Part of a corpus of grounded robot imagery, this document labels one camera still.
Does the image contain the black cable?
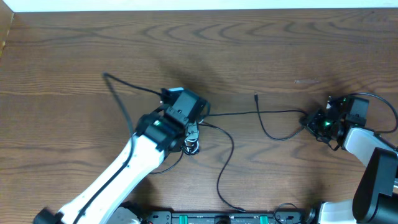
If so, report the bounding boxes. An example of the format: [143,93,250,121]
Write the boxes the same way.
[149,92,308,213]

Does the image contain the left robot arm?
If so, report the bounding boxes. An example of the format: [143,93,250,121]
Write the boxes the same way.
[33,88,209,223]

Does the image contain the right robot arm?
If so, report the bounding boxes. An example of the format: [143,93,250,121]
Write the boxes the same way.
[300,93,397,224]

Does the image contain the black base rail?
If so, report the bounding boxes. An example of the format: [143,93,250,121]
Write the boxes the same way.
[141,208,308,224]

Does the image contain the left camera cable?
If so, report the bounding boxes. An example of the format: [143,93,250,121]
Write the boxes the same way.
[71,72,164,224]

